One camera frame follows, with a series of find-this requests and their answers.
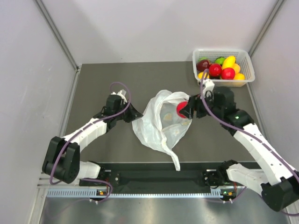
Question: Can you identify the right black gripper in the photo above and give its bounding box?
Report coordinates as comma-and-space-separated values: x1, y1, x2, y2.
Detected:
180, 91, 223, 119

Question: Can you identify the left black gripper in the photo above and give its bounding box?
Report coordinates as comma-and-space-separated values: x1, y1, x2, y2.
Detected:
114, 99, 143, 123

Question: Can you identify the small red fruit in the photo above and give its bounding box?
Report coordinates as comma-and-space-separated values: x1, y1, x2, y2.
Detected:
176, 101, 188, 119

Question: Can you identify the white printed plastic bag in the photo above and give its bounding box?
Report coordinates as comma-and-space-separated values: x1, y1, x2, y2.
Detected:
132, 90, 192, 171

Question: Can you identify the yellow fruit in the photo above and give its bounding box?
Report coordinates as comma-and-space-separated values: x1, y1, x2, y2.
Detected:
222, 56, 236, 69

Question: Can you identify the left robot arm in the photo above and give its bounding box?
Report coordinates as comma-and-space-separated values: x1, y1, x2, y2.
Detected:
42, 93, 143, 185

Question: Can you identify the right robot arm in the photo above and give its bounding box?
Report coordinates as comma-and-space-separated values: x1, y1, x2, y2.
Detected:
177, 87, 299, 212

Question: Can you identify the green fruit behind apple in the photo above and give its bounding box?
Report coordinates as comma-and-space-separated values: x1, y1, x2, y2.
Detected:
198, 57, 208, 62

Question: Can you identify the green striped fruit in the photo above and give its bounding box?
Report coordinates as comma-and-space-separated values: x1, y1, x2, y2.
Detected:
214, 57, 226, 65

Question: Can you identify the yellow lemon left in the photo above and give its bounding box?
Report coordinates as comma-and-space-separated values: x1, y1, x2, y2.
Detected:
198, 72, 209, 79

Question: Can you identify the yellow lemon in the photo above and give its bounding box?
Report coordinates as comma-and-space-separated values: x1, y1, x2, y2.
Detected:
234, 73, 246, 80
198, 72, 209, 79

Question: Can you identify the red apple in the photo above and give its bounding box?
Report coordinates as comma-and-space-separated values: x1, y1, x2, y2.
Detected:
196, 59, 211, 72

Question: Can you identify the yellow lemon right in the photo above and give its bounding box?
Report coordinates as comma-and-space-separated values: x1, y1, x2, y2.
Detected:
234, 73, 246, 80

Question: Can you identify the white perforated plastic basket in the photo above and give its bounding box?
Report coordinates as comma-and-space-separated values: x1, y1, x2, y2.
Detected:
192, 49, 255, 87

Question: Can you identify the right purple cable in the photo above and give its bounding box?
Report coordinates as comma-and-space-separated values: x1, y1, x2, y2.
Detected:
199, 69, 299, 217

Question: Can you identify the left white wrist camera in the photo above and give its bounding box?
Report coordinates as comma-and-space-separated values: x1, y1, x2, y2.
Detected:
111, 89, 128, 103

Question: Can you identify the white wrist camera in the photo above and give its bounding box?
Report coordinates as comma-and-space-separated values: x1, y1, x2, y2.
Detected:
111, 89, 128, 103
200, 79, 214, 98

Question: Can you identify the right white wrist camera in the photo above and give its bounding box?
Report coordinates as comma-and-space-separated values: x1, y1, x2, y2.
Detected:
200, 79, 214, 98

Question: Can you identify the slotted cable duct rail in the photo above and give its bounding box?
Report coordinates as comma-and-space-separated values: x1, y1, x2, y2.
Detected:
46, 187, 236, 199

